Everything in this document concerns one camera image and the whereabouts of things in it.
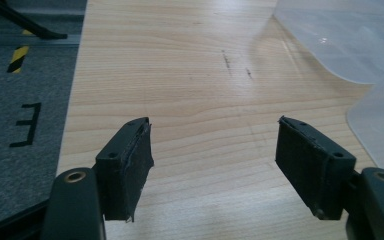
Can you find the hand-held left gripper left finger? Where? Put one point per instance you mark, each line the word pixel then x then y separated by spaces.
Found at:
pixel 120 173

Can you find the black stand leg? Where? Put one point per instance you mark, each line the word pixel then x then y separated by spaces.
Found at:
pixel 23 20

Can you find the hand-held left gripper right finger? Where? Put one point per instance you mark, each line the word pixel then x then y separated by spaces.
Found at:
pixel 313 166

